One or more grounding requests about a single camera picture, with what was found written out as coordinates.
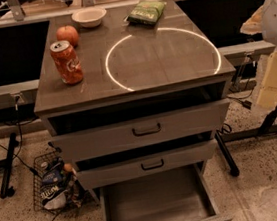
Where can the red coke can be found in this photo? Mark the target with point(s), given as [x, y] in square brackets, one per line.
[67, 62]

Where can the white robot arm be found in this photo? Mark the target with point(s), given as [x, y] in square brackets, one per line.
[264, 21]

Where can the grey drawer cabinet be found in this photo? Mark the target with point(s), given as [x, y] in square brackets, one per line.
[131, 72]

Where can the grey top drawer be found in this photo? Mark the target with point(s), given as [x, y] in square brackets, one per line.
[110, 139]

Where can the grey drawer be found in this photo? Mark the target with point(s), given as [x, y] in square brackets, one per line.
[173, 195]
[146, 165]
[110, 139]

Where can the grey middle drawer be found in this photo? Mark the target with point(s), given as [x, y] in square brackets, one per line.
[146, 165]

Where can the grey bottom drawer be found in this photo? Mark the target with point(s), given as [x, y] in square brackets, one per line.
[173, 195]

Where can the green chip bag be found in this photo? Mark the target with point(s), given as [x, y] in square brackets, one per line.
[146, 12]

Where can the white paper bowl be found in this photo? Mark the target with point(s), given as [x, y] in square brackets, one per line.
[89, 17]

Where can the black power adapter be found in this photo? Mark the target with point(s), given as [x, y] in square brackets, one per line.
[247, 104]

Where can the red apple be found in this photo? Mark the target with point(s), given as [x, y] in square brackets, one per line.
[68, 33]

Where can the blue white snack bag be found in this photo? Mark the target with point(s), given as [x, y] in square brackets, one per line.
[52, 190]

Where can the black table leg right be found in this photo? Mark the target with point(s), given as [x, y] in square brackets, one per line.
[267, 127]

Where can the black table leg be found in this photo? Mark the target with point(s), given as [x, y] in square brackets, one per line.
[6, 166]
[267, 127]

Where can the black table leg left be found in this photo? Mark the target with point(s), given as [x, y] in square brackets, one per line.
[6, 166]

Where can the black wire basket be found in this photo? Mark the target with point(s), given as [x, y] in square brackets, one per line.
[74, 193]

